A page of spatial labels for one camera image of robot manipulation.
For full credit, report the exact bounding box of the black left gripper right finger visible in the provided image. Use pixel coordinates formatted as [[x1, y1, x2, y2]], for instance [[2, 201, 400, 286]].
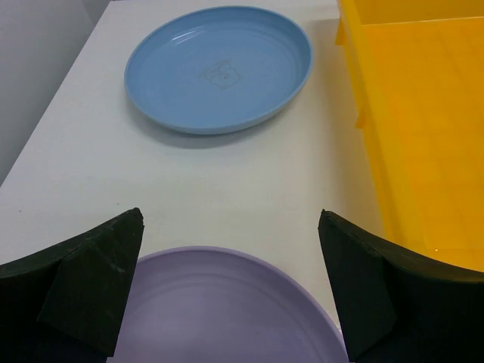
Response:
[[318, 210, 483, 362]]

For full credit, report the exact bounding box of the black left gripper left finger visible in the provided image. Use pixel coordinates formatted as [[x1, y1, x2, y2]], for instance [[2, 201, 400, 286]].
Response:
[[1, 208, 144, 362]]

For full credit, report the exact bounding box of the purple plate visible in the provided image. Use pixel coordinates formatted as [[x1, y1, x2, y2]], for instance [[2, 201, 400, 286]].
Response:
[[113, 247, 348, 362]]

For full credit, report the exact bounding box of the blue plate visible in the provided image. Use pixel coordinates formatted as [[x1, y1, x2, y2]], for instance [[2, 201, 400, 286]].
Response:
[[124, 6, 313, 135]]

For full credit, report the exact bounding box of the yellow plastic bin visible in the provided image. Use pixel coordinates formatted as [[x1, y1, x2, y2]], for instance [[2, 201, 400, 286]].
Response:
[[336, 0, 483, 271]]

